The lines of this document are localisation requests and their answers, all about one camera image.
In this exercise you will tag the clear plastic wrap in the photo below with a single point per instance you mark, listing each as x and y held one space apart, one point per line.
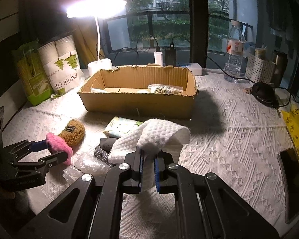
87 164

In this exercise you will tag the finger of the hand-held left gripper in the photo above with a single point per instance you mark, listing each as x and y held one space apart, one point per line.
37 146
54 158

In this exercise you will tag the grey dotted sock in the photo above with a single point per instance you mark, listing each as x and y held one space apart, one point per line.
101 154

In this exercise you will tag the yellow curtain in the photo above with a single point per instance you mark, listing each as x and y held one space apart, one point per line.
87 42

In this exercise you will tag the pink plush toy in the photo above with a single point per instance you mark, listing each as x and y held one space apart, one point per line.
57 143

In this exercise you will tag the white paper cup pack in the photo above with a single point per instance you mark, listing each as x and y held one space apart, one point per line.
62 72

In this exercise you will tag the cardboard box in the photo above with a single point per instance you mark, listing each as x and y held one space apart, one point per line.
139 104

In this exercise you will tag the white barcode packet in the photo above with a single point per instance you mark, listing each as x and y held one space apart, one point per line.
164 89

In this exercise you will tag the black balcony railing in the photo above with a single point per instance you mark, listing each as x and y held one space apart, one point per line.
179 13

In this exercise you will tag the yellow printed packet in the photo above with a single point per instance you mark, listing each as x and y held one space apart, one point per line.
296 129

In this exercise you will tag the white desk lamp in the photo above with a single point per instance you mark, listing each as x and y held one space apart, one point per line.
99 64

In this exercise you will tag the white embossed tablecloth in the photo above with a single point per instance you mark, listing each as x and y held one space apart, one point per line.
226 154

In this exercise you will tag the clear water bottle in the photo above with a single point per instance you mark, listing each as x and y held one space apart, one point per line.
234 54

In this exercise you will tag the steel thermos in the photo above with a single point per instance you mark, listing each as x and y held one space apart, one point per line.
279 64

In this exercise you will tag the white waffle cloth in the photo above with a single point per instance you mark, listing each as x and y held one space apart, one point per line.
162 132

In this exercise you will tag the white perforated basket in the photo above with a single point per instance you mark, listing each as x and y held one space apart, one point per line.
259 69

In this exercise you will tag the black power adapter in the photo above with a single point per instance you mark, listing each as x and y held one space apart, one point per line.
170 57

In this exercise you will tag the pocket tissue packet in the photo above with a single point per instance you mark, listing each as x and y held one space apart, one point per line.
122 127

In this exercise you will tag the small snack packet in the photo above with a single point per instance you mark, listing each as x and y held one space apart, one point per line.
260 52

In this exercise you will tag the dark curtain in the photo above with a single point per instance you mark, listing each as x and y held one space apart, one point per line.
47 10

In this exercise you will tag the green paper cup pack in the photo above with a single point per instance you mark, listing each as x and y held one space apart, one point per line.
32 79

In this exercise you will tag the white charger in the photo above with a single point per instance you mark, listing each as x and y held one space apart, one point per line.
158 58

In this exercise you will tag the black smartphone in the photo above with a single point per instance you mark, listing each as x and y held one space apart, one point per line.
291 186

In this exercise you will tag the white power strip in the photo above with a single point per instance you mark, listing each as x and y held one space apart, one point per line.
194 68

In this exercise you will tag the hanging dark clothes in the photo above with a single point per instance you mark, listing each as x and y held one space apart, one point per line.
279 10

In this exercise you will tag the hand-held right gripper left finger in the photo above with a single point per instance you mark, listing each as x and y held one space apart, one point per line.
140 169

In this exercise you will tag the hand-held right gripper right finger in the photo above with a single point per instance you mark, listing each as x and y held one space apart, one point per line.
157 174

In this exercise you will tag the brown plush toy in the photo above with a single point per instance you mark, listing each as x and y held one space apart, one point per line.
76 132

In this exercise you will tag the black computer mouse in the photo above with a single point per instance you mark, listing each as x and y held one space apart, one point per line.
263 92

